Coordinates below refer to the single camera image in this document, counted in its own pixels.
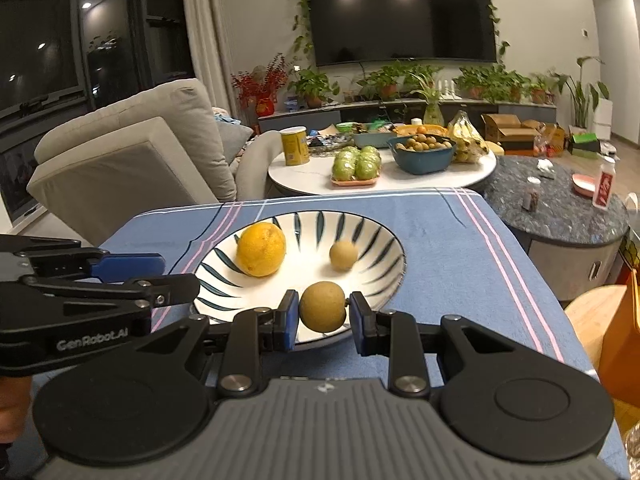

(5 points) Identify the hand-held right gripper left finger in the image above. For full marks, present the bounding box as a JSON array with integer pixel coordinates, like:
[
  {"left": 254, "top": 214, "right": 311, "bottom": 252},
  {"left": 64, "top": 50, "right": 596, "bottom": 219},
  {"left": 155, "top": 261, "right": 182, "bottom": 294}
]
[{"left": 132, "top": 290, "right": 301, "bottom": 397}]

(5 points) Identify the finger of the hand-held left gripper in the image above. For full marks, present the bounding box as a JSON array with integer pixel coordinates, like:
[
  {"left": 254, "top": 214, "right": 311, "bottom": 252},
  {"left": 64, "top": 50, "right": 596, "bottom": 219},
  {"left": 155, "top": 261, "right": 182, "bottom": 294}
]
[
  {"left": 20, "top": 272, "right": 201, "bottom": 309},
  {"left": 20, "top": 253, "right": 167, "bottom": 282}
]

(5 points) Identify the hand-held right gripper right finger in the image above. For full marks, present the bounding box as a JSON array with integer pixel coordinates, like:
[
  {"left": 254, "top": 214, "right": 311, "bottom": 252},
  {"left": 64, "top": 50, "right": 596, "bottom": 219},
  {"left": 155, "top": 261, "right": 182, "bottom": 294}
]
[{"left": 348, "top": 291, "right": 511, "bottom": 396}]

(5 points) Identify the brown-green round fruit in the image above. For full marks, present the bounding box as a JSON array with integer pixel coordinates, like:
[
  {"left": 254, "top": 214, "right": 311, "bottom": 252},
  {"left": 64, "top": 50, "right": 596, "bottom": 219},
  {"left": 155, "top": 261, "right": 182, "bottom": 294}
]
[{"left": 299, "top": 281, "right": 347, "bottom": 334}]

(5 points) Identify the white black striped bowl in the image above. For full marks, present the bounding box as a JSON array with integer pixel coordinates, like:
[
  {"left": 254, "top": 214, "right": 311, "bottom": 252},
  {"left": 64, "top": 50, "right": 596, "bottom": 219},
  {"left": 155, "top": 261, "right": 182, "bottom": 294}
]
[{"left": 192, "top": 210, "right": 406, "bottom": 345}]

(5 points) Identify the small tan round fruit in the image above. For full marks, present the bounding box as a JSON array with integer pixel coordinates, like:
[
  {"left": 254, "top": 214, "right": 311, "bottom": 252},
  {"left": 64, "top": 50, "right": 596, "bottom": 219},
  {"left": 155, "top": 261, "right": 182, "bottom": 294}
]
[{"left": 329, "top": 240, "right": 359, "bottom": 272}]

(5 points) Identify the large yellow citrus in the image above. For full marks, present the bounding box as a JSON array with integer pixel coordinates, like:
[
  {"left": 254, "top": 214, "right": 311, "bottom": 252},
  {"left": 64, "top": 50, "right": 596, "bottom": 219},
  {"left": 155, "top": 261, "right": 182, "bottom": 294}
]
[{"left": 236, "top": 222, "right": 288, "bottom": 278}]

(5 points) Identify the beige armchair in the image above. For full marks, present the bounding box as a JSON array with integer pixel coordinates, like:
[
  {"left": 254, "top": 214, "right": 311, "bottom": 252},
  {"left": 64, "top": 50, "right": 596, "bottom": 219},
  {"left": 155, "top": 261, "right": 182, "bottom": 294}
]
[{"left": 26, "top": 78, "right": 287, "bottom": 249}]

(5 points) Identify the blue striped tablecloth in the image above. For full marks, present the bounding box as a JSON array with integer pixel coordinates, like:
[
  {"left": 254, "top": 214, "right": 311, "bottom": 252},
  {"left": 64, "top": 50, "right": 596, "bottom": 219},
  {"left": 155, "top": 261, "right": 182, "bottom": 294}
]
[{"left": 30, "top": 187, "right": 632, "bottom": 480}]

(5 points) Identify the white round coffee table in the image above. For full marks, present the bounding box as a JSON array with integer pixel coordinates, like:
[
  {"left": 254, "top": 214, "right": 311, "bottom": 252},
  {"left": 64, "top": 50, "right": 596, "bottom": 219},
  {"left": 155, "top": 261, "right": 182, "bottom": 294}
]
[{"left": 267, "top": 149, "right": 498, "bottom": 197}]

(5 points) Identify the tray of green apples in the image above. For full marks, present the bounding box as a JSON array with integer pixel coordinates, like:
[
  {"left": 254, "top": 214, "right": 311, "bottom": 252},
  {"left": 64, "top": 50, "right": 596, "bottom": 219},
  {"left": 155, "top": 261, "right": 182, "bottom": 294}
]
[{"left": 330, "top": 145, "right": 384, "bottom": 188}]

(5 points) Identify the yellow can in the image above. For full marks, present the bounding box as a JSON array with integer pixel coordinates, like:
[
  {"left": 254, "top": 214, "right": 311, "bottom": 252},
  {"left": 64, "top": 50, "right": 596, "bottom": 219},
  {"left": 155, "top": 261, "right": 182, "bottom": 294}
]
[{"left": 278, "top": 126, "right": 311, "bottom": 167}]

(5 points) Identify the blue bowl of longans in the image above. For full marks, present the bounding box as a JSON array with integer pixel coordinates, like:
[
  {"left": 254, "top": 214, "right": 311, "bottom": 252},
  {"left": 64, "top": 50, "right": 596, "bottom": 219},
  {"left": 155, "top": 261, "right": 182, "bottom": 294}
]
[{"left": 387, "top": 134, "right": 457, "bottom": 175}]

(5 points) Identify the orange plate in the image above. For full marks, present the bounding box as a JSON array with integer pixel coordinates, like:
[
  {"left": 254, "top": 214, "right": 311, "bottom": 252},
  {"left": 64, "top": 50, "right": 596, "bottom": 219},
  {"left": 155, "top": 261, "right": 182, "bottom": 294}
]
[{"left": 392, "top": 124, "right": 449, "bottom": 139}]

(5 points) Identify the bunch of bananas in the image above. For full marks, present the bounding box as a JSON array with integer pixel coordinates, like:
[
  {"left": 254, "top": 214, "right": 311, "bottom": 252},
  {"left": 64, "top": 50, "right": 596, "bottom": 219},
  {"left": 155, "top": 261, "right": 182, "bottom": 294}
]
[{"left": 446, "top": 109, "right": 491, "bottom": 165}]

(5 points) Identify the dark marble round table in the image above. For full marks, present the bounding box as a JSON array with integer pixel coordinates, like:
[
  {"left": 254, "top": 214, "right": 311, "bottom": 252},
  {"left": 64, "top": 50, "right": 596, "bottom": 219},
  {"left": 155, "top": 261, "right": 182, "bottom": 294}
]
[{"left": 482, "top": 154, "right": 632, "bottom": 302}]

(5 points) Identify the dark glass window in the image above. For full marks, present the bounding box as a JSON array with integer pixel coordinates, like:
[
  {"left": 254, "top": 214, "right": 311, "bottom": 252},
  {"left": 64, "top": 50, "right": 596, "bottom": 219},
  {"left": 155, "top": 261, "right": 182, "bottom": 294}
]
[{"left": 0, "top": 0, "right": 197, "bottom": 232}]

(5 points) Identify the red berry plant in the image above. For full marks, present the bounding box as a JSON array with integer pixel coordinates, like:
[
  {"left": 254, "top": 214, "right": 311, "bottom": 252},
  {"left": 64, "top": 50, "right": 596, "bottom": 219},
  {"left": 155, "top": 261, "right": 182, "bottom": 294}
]
[{"left": 230, "top": 54, "right": 292, "bottom": 117}]

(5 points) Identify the glass vase with green plant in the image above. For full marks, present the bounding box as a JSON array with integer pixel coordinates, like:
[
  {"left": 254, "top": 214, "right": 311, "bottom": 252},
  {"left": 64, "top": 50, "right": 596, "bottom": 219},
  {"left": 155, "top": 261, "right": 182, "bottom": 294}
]
[{"left": 409, "top": 72, "right": 446, "bottom": 126}]

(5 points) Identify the round wooden side table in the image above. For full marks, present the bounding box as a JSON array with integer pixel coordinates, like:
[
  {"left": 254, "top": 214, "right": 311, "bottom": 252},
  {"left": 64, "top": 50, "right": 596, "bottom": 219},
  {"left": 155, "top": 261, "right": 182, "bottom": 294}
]
[{"left": 564, "top": 284, "right": 640, "bottom": 412}]

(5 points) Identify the open cardboard box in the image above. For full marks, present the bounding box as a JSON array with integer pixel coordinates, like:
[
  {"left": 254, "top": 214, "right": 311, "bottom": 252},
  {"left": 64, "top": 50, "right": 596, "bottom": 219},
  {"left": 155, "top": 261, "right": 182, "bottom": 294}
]
[{"left": 481, "top": 113, "right": 544, "bottom": 154}]

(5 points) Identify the white curtain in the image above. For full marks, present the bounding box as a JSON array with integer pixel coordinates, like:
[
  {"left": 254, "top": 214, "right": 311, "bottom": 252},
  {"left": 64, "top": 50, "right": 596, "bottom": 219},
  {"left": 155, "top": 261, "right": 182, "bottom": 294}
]
[{"left": 180, "top": 0, "right": 237, "bottom": 117}]

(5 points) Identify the pink plate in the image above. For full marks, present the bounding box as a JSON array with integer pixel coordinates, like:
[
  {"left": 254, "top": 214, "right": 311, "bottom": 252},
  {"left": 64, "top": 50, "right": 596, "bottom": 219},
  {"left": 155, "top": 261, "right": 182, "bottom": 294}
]
[{"left": 571, "top": 173, "right": 599, "bottom": 196}]

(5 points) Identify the orange storage box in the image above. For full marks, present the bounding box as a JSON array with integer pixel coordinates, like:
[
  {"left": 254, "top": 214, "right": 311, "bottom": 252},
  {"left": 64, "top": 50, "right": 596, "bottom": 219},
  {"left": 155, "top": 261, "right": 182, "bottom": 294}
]
[{"left": 597, "top": 269, "right": 640, "bottom": 397}]

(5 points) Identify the white bottle red label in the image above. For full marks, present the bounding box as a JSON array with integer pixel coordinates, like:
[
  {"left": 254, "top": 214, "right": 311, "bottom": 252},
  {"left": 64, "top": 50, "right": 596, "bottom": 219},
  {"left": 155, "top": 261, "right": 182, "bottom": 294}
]
[{"left": 592, "top": 155, "right": 619, "bottom": 210}]

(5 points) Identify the green box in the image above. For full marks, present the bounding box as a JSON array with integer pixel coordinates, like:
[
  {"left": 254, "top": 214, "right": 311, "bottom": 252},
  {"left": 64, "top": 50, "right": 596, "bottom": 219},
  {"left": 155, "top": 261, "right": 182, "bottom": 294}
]
[{"left": 569, "top": 132, "right": 601, "bottom": 154}]

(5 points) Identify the green ivy vine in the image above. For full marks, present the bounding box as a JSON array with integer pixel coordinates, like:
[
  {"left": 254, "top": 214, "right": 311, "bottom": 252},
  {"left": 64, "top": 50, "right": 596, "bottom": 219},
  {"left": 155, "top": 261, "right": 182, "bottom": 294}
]
[{"left": 291, "top": 0, "right": 512, "bottom": 70}]

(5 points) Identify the white air purifier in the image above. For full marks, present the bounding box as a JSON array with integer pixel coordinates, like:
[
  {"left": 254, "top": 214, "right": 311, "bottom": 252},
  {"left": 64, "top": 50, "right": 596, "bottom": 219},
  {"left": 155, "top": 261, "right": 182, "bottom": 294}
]
[{"left": 594, "top": 98, "right": 614, "bottom": 139}]

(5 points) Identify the tall leafy floor plant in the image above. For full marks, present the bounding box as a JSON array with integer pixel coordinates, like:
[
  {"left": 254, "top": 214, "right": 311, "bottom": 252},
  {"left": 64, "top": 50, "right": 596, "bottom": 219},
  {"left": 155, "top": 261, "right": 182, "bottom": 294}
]
[{"left": 549, "top": 56, "right": 611, "bottom": 129}]

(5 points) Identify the black wall television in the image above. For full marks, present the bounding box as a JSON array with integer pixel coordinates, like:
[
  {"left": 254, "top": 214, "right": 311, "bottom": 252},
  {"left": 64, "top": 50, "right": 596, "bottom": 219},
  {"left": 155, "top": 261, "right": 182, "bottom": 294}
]
[{"left": 304, "top": 0, "right": 498, "bottom": 67}]

